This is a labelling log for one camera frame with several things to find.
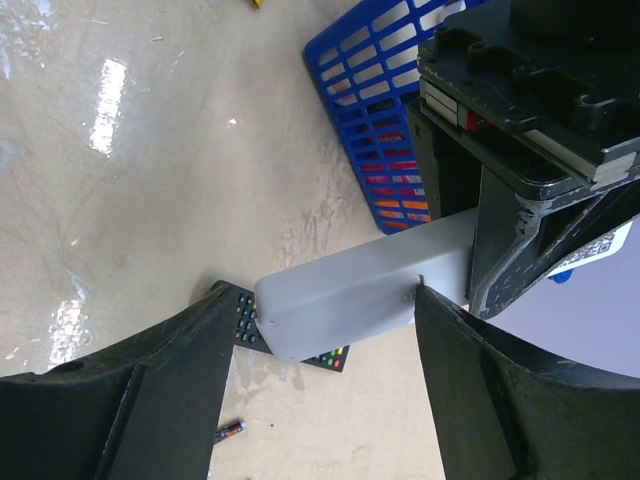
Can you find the black battery upper left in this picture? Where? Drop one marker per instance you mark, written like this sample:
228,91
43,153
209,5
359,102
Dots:
229,430

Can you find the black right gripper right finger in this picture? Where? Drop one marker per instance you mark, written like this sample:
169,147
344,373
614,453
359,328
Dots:
504,408

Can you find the white air conditioner remote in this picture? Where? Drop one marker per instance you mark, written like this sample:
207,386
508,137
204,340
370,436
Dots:
370,289

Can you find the blue plastic basket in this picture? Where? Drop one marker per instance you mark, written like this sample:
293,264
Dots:
364,68

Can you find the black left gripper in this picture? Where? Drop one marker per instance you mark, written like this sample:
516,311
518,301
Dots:
543,94

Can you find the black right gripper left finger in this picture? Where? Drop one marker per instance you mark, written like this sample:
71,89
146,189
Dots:
146,407

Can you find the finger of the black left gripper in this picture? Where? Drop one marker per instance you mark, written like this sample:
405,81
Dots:
519,241

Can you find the black TV remote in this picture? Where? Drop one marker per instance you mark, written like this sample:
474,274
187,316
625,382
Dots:
268,319

